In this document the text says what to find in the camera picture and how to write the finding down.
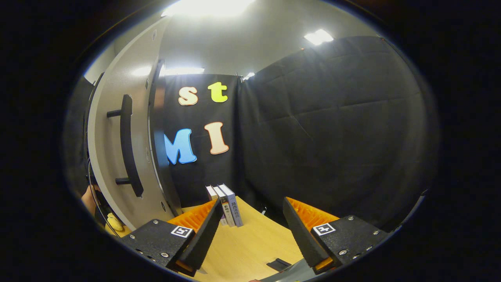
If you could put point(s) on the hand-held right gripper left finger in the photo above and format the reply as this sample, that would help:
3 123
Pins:
203 239

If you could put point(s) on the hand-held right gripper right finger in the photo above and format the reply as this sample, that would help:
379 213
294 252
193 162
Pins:
299 235

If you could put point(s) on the gray cabinet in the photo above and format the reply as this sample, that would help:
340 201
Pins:
158 129

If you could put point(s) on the gray cabinet door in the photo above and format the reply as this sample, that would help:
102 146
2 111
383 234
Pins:
101 149

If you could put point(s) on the gray blue book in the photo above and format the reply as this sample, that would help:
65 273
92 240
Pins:
235 211

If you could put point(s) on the pink cover book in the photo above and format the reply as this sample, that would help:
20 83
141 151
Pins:
211 192

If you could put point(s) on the black backdrop cloth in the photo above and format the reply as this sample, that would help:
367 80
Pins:
332 117

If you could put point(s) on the large ceiling light panel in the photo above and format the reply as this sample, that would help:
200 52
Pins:
207 6

